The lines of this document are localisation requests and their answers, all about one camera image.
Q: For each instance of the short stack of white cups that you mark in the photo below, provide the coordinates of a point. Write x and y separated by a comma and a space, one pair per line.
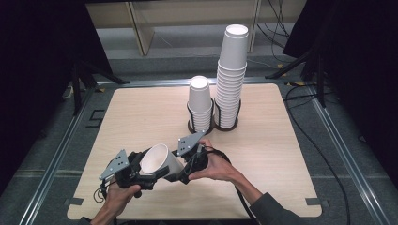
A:
200, 97

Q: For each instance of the person's left hand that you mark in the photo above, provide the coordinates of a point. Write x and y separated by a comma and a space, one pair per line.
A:
117, 200

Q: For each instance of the black metal stand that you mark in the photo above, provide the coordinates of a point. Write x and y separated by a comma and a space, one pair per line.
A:
320, 87
76, 93

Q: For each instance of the dark tape patch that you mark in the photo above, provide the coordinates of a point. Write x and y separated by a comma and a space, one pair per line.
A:
314, 202

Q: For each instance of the metal floor rail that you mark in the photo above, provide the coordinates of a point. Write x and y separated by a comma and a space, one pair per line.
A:
156, 83
53, 165
344, 156

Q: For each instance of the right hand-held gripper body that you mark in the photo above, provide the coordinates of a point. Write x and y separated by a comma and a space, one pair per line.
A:
195, 161

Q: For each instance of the light wooden cabinet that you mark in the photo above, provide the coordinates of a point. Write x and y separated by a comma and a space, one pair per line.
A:
142, 34

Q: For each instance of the person's right hand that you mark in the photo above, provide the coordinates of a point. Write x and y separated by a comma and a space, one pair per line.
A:
219, 168

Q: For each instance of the tall stack of white cups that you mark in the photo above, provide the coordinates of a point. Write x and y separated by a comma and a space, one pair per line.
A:
233, 62

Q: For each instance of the white paper cup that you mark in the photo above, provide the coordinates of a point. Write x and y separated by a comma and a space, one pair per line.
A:
158, 159

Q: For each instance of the yellow tape piece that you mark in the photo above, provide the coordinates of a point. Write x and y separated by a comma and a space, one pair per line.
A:
294, 83
280, 66
100, 90

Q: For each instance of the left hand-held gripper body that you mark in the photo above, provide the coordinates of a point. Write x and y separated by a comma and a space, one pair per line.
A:
117, 164

